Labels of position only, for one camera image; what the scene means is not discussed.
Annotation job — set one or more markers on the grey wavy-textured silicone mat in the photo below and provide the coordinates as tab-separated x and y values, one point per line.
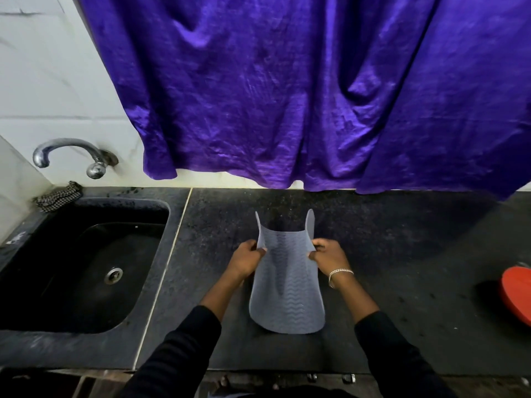
286	285

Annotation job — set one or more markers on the checkered dish cloth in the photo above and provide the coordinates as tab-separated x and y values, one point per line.
58	197

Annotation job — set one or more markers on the person's right forearm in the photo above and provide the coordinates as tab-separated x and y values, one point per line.
385	344

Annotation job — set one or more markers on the person's right hand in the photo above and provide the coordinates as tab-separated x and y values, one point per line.
330	257

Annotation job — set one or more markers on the black stone sink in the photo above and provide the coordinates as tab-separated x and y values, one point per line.
79	265

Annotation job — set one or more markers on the steel sink drain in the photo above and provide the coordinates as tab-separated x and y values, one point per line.
113	275

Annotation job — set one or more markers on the red round lid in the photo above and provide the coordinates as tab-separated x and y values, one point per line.
517	295

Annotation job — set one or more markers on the person's right thumb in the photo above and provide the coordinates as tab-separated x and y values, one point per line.
314	256

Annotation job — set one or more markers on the chrome wall tap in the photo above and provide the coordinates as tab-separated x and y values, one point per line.
72	155

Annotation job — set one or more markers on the purple curtain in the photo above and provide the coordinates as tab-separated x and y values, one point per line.
315	86

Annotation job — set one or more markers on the person's left forearm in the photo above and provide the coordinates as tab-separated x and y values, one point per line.
182	339

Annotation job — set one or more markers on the person's left hand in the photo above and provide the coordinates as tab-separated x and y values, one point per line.
242	262

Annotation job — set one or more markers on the person's left thumb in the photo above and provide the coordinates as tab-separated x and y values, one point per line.
259	253

